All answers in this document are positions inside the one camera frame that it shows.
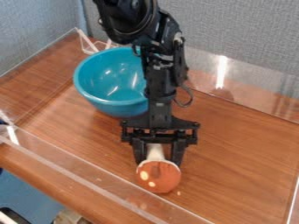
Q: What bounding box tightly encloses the clear acrylic barrier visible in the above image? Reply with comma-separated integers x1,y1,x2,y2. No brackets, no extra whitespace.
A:
185,47,299,123
0,125,213,224

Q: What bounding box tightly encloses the clear acrylic front barrier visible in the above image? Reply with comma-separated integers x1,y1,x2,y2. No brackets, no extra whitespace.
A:
0,125,213,224

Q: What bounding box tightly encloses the clear acrylic corner bracket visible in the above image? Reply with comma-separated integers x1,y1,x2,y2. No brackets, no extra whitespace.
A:
74,28,118,55

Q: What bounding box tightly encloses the brown toy mushroom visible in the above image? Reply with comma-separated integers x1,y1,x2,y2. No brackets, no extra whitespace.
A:
134,143,181,193

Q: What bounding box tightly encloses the blue plastic bowl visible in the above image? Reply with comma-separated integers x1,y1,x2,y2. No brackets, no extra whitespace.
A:
72,47,148,117

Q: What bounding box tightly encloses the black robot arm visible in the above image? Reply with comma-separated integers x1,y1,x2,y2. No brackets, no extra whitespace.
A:
92,0,200,165

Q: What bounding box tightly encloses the clear acrylic back barrier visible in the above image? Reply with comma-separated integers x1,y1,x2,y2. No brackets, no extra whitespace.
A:
185,47,299,123

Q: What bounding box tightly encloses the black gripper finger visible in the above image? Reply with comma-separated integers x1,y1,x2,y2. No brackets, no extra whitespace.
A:
170,139,186,166
132,138,146,164

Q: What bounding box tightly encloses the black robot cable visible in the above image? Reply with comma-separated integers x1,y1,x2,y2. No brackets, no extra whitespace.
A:
172,82,194,109

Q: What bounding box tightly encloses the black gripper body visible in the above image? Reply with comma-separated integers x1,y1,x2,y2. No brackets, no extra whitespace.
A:
120,115,200,145

